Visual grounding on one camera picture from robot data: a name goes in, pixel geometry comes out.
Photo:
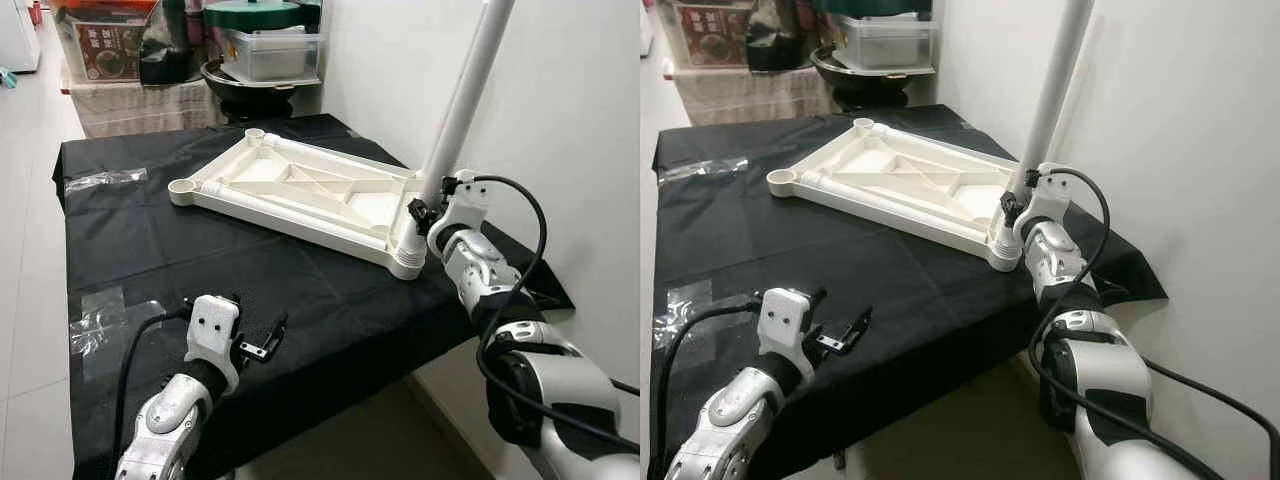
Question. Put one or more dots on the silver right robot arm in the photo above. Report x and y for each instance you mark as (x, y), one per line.
(1055, 260)
(480, 270)

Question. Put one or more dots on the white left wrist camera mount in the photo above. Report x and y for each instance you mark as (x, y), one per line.
(212, 325)
(785, 318)

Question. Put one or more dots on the clear plastic storage bin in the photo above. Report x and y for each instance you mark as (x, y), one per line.
(270, 55)
(885, 45)

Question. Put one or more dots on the beige patterned table cloth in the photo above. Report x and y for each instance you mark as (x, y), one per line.
(750, 98)
(140, 110)

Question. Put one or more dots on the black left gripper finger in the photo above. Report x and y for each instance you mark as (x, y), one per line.
(857, 326)
(816, 297)
(277, 332)

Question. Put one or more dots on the dark green round lid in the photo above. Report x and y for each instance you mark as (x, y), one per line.
(870, 8)
(255, 15)

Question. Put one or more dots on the black round wok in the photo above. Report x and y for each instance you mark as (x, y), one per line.
(245, 100)
(860, 90)

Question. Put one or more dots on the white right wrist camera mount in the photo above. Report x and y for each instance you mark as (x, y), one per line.
(1045, 195)
(468, 205)

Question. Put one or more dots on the broom with teal head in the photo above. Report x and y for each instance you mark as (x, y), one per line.
(5, 77)

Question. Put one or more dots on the black tablecloth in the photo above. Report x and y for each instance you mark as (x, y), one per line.
(200, 270)
(800, 260)

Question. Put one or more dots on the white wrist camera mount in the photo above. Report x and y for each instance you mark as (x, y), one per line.
(468, 205)
(1045, 195)
(785, 318)
(212, 325)

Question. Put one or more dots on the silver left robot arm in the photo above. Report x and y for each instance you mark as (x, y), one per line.
(170, 420)
(735, 415)

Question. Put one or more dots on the black plastic bag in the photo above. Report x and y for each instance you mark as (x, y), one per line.
(775, 40)
(165, 50)

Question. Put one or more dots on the storage box with orange lid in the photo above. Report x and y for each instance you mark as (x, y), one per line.
(105, 50)
(710, 40)

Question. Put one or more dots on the clear crossed tape patch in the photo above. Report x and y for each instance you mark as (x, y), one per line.
(100, 325)
(690, 320)

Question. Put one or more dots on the white plastic children table top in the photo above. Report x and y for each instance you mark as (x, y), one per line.
(870, 160)
(260, 170)

